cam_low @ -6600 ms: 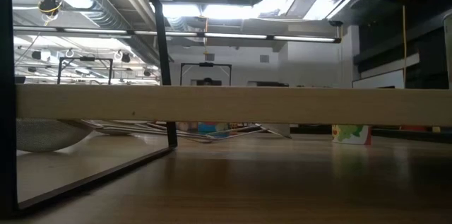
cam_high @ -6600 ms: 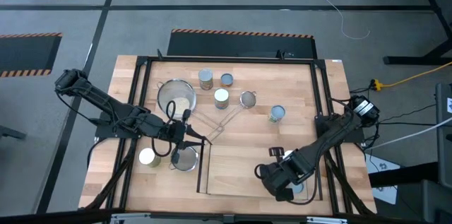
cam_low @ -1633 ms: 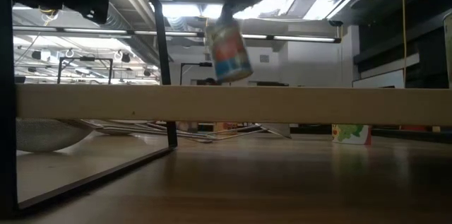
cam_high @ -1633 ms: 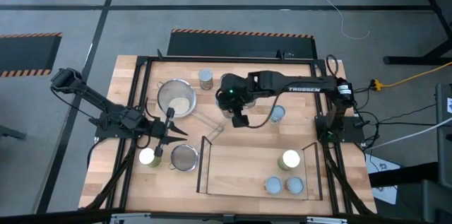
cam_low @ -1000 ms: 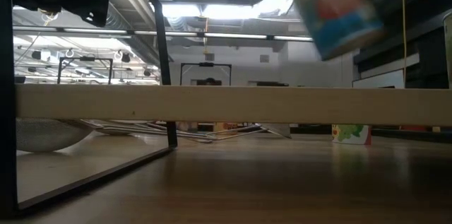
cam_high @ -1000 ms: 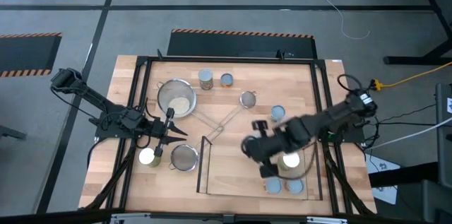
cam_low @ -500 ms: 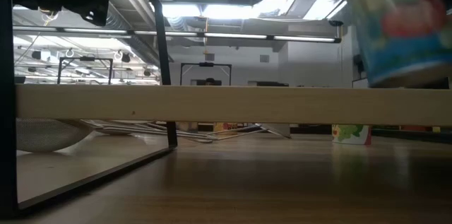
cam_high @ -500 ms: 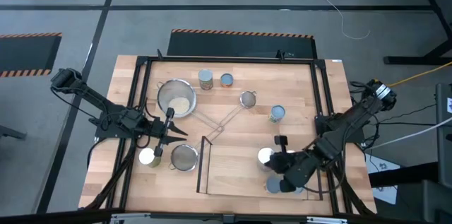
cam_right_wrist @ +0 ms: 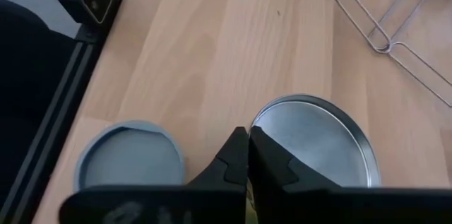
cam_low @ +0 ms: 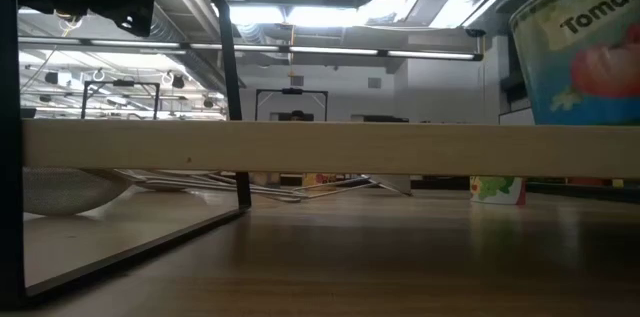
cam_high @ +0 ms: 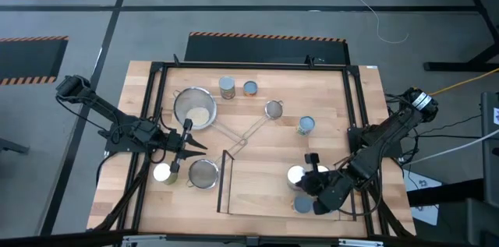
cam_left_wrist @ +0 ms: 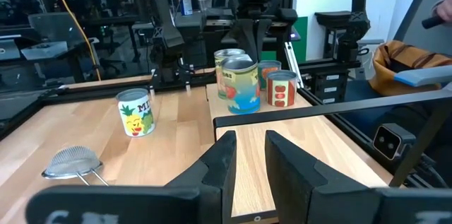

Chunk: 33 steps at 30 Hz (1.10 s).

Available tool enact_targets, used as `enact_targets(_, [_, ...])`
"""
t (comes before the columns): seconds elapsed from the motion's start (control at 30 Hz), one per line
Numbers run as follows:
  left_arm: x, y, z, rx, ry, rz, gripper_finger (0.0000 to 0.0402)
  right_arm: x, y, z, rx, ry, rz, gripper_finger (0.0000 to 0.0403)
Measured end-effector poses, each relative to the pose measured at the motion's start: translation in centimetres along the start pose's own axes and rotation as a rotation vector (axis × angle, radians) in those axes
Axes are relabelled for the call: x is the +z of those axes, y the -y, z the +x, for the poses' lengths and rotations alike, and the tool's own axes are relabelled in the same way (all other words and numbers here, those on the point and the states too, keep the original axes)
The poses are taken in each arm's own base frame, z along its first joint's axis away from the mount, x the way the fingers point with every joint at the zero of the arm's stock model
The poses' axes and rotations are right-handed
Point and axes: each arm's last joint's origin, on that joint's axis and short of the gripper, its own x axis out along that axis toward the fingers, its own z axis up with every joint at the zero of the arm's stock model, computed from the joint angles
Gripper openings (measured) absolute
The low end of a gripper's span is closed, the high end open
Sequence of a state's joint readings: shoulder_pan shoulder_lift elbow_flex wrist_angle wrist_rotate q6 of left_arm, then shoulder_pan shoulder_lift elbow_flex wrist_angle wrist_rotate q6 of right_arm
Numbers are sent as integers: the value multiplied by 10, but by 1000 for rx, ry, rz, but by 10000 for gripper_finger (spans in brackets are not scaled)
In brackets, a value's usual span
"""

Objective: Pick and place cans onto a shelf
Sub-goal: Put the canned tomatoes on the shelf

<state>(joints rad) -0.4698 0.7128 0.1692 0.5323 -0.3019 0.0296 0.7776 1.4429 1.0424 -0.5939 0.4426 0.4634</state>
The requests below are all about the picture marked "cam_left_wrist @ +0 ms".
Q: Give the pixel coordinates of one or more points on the blue and white bottle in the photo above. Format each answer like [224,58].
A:
[186,3]

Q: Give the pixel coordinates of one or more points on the tall green oranges can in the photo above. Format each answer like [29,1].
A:
[219,75]

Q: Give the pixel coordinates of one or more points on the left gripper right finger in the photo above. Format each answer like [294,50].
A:
[335,206]

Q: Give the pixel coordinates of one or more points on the wooden shelf with black frame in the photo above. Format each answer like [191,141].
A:
[318,146]

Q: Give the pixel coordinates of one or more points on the black table-level camera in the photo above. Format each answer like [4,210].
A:
[390,141]

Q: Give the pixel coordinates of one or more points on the person's hand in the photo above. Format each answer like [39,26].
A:
[445,8]

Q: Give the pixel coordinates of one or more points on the small red tomato can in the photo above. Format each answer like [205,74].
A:
[281,89]

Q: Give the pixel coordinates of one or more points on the diced tomatoes can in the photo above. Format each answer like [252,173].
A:
[243,89]

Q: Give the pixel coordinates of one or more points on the mixed fruit can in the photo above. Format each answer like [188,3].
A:
[136,114]

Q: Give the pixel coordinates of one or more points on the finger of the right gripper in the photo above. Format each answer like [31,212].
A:
[245,36]
[264,36]

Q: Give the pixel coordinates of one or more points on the silver aluminium bar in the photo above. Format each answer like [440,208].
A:
[293,63]

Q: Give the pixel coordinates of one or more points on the tan leather bag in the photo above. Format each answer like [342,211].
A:
[395,65]

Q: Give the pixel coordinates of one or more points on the short oranges can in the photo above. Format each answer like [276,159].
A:
[270,70]

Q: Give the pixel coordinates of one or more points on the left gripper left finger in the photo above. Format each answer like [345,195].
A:
[141,206]

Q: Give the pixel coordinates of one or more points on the small metal mesh strainer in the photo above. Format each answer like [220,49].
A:
[72,162]

